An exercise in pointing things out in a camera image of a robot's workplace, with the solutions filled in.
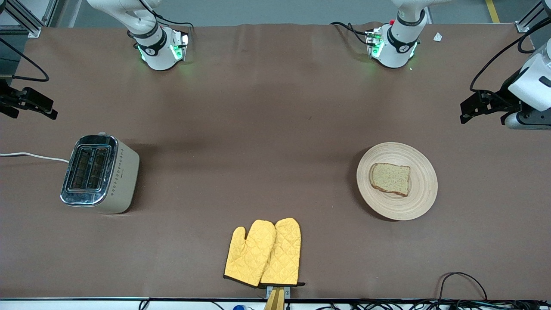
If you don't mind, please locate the round wooden plate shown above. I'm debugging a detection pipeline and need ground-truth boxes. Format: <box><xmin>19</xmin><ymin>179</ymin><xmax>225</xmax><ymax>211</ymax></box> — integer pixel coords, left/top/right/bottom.
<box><xmin>356</xmin><ymin>142</ymin><xmax>439</xmax><ymax>221</ymax></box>

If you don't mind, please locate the brown bread slice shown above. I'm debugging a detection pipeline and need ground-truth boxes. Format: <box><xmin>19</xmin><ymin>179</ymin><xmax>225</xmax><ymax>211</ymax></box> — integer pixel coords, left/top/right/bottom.
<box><xmin>370</xmin><ymin>163</ymin><xmax>411</xmax><ymax>197</ymax></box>

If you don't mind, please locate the beige chrome two-slot toaster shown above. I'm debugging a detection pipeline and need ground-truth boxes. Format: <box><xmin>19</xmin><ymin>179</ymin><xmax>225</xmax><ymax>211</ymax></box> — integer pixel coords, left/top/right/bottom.
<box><xmin>60</xmin><ymin>132</ymin><xmax>140</xmax><ymax>214</ymax></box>

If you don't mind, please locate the brown table cover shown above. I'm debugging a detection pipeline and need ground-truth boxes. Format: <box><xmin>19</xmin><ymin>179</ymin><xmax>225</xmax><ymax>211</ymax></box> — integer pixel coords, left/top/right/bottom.
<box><xmin>0</xmin><ymin>22</ymin><xmax>551</xmax><ymax>300</ymax></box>

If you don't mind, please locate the yellow quilted oven mitt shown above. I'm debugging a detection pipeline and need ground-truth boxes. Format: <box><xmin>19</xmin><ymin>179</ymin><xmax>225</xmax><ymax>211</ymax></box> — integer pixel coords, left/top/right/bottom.
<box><xmin>260</xmin><ymin>217</ymin><xmax>306</xmax><ymax>287</ymax></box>
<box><xmin>223</xmin><ymin>220</ymin><xmax>276</xmax><ymax>288</ymax></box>

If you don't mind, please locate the wooden stick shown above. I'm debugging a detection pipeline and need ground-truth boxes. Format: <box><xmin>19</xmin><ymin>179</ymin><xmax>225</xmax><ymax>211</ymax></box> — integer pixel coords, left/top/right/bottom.
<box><xmin>264</xmin><ymin>288</ymin><xmax>285</xmax><ymax>310</ymax></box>

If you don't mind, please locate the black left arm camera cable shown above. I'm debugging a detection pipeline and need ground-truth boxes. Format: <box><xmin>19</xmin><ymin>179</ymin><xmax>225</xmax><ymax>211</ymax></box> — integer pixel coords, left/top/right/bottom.
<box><xmin>469</xmin><ymin>17</ymin><xmax>551</xmax><ymax>93</ymax></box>

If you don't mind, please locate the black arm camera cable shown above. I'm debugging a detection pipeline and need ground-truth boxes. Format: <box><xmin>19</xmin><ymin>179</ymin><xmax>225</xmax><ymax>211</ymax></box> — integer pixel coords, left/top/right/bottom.
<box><xmin>0</xmin><ymin>37</ymin><xmax>50</xmax><ymax>82</ymax></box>
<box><xmin>469</xmin><ymin>17</ymin><xmax>551</xmax><ymax>93</ymax></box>

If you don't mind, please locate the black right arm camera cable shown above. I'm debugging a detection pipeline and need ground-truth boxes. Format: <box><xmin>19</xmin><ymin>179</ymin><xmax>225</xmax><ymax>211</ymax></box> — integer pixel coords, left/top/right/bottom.
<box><xmin>0</xmin><ymin>37</ymin><xmax>50</xmax><ymax>82</ymax></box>

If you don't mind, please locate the white toaster power cord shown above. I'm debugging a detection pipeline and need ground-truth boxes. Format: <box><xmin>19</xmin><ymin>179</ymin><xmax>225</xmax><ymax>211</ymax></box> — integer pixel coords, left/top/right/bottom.
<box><xmin>0</xmin><ymin>152</ymin><xmax>70</xmax><ymax>164</ymax></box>

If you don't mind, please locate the aluminium frame post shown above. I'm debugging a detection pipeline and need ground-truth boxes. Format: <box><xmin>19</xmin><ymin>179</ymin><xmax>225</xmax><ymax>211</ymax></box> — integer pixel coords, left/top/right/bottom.
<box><xmin>0</xmin><ymin>0</ymin><xmax>59</xmax><ymax>38</ymax></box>
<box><xmin>515</xmin><ymin>0</ymin><xmax>551</xmax><ymax>33</ymax></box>

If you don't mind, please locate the black left base cable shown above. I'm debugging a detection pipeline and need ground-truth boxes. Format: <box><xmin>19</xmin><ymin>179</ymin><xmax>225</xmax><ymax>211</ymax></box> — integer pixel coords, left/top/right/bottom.
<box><xmin>329</xmin><ymin>22</ymin><xmax>371</xmax><ymax>46</ymax></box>

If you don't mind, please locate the black base cable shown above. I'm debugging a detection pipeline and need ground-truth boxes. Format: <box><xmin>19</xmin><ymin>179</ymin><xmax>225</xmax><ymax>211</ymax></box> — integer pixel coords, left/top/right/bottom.
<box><xmin>138</xmin><ymin>0</ymin><xmax>195</xmax><ymax>29</ymax></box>
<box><xmin>329</xmin><ymin>22</ymin><xmax>371</xmax><ymax>46</ymax></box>

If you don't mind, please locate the black right base cable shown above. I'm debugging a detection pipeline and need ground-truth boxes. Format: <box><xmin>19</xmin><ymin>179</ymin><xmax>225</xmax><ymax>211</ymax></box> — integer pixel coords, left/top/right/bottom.
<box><xmin>138</xmin><ymin>0</ymin><xmax>195</xmax><ymax>29</ymax></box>

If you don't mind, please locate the black looped cable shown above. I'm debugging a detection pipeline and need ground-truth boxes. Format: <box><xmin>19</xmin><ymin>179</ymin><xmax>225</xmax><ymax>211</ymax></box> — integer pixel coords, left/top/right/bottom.
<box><xmin>439</xmin><ymin>272</ymin><xmax>488</xmax><ymax>302</ymax></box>

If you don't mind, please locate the black cable tangle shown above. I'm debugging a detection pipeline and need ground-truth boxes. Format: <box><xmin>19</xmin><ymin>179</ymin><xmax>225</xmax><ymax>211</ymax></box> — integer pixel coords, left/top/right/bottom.
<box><xmin>316</xmin><ymin>300</ymin><xmax>551</xmax><ymax>310</ymax></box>

